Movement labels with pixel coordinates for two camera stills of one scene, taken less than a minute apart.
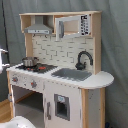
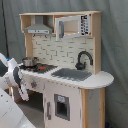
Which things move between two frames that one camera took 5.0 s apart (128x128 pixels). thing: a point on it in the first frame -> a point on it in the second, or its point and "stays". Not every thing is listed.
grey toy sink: [72, 74] stays
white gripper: [2, 65] -> [12, 63]
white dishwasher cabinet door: [62, 106] stays
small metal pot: [30, 61] stays
